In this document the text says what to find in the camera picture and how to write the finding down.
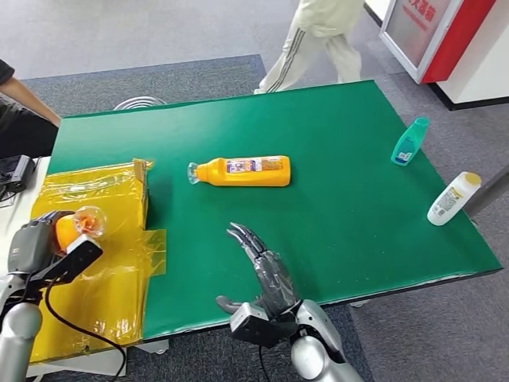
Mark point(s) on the person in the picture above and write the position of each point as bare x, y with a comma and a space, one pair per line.
23, 132
318, 31

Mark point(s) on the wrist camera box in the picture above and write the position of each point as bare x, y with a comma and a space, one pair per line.
259, 327
75, 258

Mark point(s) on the brown cardboard box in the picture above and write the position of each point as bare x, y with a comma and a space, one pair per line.
141, 195

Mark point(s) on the yellow plastic sheet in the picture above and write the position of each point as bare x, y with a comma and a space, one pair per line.
99, 295

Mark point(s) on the white bottle yellow cap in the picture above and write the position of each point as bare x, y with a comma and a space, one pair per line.
451, 200

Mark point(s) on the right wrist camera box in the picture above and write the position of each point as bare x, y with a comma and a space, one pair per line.
259, 327

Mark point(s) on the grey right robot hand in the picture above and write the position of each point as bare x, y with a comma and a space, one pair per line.
274, 279

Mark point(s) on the orange detergent bottle clear cap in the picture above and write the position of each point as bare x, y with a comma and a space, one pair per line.
246, 174
65, 232

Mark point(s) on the black electronic device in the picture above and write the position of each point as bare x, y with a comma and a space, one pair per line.
16, 171

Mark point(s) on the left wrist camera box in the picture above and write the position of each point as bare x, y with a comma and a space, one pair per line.
75, 258

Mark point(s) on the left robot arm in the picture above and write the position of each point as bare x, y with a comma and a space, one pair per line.
17, 332

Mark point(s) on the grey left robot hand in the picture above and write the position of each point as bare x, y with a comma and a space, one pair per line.
32, 245

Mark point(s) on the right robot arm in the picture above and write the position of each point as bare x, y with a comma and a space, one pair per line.
314, 364

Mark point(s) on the white side table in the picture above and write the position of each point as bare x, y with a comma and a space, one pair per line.
16, 211

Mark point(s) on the green table mat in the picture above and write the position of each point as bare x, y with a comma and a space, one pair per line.
318, 211

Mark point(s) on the red white fire extinguisher cabinet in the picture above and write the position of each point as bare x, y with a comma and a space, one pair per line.
421, 31

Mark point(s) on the teal plastic bottle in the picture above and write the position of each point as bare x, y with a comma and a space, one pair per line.
407, 145

